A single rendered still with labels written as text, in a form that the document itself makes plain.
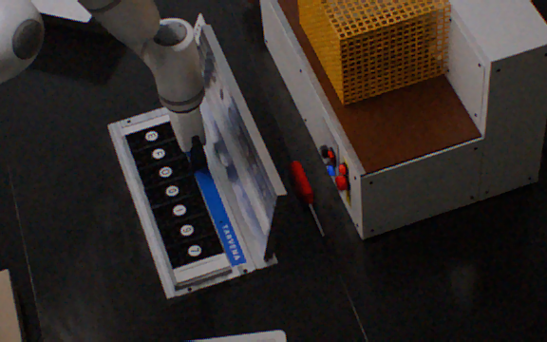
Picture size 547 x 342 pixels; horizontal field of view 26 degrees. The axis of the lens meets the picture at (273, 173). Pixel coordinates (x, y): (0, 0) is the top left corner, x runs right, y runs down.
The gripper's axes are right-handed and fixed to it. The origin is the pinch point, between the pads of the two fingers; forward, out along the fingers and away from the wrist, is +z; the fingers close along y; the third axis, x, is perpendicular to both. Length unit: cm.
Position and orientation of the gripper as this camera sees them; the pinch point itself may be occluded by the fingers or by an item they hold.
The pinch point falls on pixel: (194, 150)
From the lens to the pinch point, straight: 231.7
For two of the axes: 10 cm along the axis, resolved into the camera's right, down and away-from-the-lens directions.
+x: 9.4, -3.0, 1.4
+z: 0.8, 6.2, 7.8
